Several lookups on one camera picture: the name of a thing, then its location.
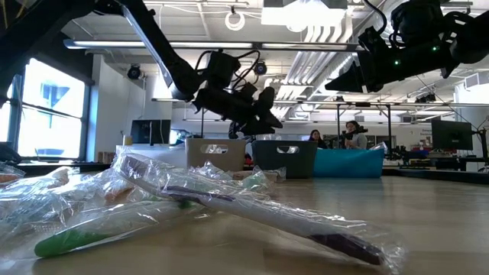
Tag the person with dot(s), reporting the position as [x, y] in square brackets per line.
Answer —
[317, 139]
[356, 137]

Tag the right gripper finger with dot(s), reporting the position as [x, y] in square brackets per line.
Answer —
[349, 82]

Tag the purple toothbrush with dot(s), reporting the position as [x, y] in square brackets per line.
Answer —
[267, 214]

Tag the pile of packaged toothbrushes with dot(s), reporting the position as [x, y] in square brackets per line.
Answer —
[439, 175]

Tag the large window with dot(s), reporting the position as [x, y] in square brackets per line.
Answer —
[49, 114]

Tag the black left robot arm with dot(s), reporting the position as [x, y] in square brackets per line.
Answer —
[160, 49]

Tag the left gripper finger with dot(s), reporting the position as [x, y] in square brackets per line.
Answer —
[267, 110]
[248, 130]

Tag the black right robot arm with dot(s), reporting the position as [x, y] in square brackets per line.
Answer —
[458, 26]

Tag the black monitor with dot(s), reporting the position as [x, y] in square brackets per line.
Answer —
[151, 131]
[452, 134]

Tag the light grey plastic bin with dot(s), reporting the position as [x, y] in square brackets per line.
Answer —
[233, 160]

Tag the brown cardboard box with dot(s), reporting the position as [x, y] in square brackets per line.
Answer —
[106, 157]

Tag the black metal rig frame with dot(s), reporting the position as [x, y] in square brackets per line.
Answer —
[183, 100]

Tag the white plastic bin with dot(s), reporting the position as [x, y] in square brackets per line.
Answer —
[160, 156]

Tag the teal plastic bin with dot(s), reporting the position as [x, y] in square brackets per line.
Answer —
[351, 164]

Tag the dark grey plastic bin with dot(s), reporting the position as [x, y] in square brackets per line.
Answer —
[267, 164]

